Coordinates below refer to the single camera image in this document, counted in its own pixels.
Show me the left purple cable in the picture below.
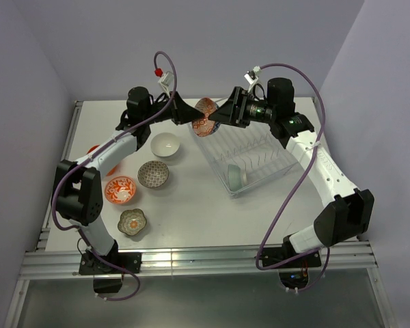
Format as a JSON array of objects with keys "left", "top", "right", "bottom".
[{"left": 51, "top": 51, "right": 178, "bottom": 302}]

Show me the white wire dish rack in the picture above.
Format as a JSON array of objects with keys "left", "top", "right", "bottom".
[{"left": 189, "top": 122, "right": 299, "bottom": 197}]

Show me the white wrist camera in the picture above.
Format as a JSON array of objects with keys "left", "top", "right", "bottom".
[
  {"left": 244, "top": 66, "right": 262, "bottom": 92},
  {"left": 154, "top": 68, "right": 174, "bottom": 92}
]

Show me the white ceramic bowl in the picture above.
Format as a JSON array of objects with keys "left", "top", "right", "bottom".
[{"left": 150, "top": 133, "right": 180, "bottom": 158}]

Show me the purple cable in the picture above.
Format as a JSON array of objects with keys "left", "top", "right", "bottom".
[
  {"left": 51, "top": 51, "right": 178, "bottom": 302},
  {"left": 256, "top": 63, "right": 330, "bottom": 293}
]

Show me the orange plastic cup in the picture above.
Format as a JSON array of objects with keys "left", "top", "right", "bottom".
[{"left": 87, "top": 145, "right": 121, "bottom": 178}]

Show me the green flower-shaped bowl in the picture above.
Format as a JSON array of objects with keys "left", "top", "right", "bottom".
[{"left": 118, "top": 208, "right": 147, "bottom": 236}]

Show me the brown patterned ceramic bowl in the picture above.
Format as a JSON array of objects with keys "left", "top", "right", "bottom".
[{"left": 137, "top": 161, "right": 169, "bottom": 189}]

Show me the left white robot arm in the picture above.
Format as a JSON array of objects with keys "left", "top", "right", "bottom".
[{"left": 51, "top": 87, "right": 204, "bottom": 273}]

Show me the orange geometric blue bowl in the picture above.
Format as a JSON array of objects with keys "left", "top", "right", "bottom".
[{"left": 192, "top": 98, "right": 220, "bottom": 137}]

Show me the aluminium frame rail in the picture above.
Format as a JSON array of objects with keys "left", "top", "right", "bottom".
[{"left": 3, "top": 98, "right": 397, "bottom": 328}]

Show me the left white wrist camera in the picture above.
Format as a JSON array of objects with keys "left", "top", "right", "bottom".
[{"left": 154, "top": 68, "right": 174, "bottom": 92}]

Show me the grey-green ceramic bowl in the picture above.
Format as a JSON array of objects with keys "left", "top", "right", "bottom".
[{"left": 228, "top": 164, "right": 248, "bottom": 192}]

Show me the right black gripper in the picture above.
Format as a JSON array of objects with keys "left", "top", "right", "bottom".
[{"left": 208, "top": 86, "right": 276, "bottom": 128}]

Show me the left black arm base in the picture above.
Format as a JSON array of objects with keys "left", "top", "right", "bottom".
[{"left": 78, "top": 251, "right": 142, "bottom": 301}]

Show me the orange floral ceramic bowl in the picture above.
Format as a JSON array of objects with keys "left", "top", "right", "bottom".
[{"left": 104, "top": 176, "right": 136, "bottom": 204}]

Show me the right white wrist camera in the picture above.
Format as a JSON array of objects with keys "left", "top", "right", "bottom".
[{"left": 244, "top": 66, "right": 262, "bottom": 92}]

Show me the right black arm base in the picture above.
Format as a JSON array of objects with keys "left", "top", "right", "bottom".
[{"left": 260, "top": 244, "right": 322, "bottom": 289}]

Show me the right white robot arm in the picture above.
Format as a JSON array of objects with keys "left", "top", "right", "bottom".
[{"left": 209, "top": 78, "right": 374, "bottom": 267}]

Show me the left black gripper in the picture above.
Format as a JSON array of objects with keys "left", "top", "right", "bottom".
[{"left": 143, "top": 92, "right": 204, "bottom": 126}]

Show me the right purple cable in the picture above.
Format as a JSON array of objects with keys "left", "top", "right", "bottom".
[{"left": 256, "top": 63, "right": 330, "bottom": 293}]

